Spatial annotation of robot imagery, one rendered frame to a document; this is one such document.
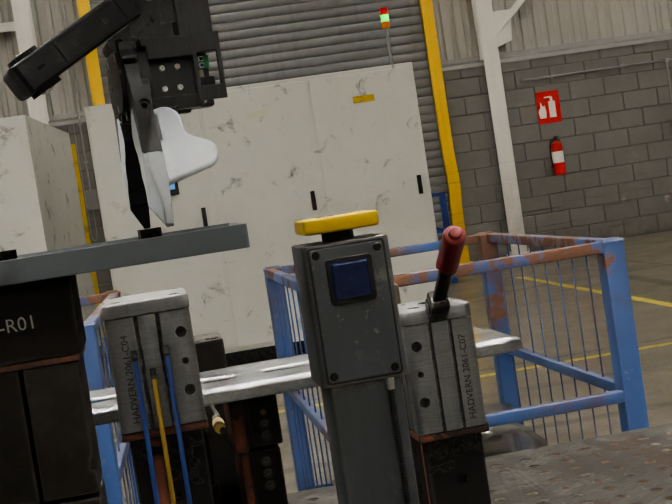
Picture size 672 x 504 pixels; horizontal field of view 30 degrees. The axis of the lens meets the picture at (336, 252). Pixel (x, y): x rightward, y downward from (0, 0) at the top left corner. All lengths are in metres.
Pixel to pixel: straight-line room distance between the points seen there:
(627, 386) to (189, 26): 2.39
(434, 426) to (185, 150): 0.37
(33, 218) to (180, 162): 8.13
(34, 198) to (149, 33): 8.09
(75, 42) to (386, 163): 8.30
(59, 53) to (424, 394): 0.45
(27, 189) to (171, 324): 7.98
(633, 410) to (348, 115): 6.20
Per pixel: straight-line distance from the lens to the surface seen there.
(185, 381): 1.12
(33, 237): 9.08
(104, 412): 1.25
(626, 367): 3.25
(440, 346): 1.16
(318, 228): 0.97
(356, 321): 0.98
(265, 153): 9.12
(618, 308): 3.23
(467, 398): 1.17
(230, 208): 9.09
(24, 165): 9.09
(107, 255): 0.92
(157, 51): 0.98
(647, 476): 1.90
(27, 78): 0.97
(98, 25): 0.99
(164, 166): 0.94
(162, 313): 1.12
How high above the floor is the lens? 1.18
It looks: 3 degrees down
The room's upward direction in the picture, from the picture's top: 9 degrees counter-clockwise
